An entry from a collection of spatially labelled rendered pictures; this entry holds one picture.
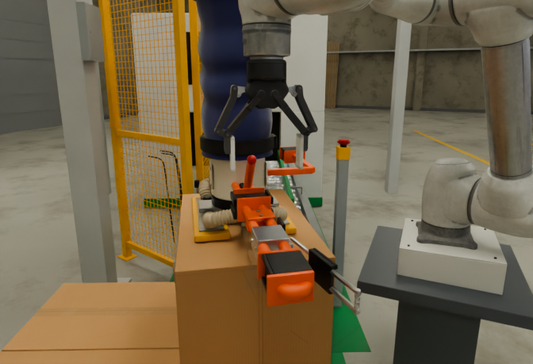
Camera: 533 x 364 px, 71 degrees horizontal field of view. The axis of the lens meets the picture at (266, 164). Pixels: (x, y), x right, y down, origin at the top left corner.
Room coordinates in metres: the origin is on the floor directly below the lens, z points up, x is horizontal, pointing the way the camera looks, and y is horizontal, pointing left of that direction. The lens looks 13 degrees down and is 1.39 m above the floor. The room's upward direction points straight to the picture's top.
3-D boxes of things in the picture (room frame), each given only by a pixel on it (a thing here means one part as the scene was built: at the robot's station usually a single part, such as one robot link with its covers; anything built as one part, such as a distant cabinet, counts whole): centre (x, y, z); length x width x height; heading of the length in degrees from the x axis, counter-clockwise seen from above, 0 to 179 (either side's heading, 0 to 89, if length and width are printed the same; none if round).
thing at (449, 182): (1.21, -0.62, 1.01); 0.18 x 0.16 x 0.22; 37
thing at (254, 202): (0.89, 0.04, 1.08); 0.10 x 0.08 x 0.06; 102
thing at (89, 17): (2.22, 0.98, 1.62); 0.20 x 0.05 x 0.30; 1
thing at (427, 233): (1.23, -0.63, 0.87); 0.22 x 0.18 x 0.06; 160
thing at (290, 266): (0.55, -0.03, 1.08); 0.08 x 0.07 x 0.05; 12
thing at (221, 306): (1.13, 0.07, 0.74); 0.60 x 0.40 x 0.40; 11
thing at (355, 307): (0.62, -0.08, 1.08); 0.31 x 0.03 x 0.05; 25
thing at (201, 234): (1.12, 0.18, 0.97); 0.34 x 0.10 x 0.05; 12
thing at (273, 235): (0.68, -0.01, 1.07); 0.07 x 0.07 x 0.04; 12
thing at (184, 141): (2.48, 0.80, 1.05); 0.87 x 0.10 x 2.10; 53
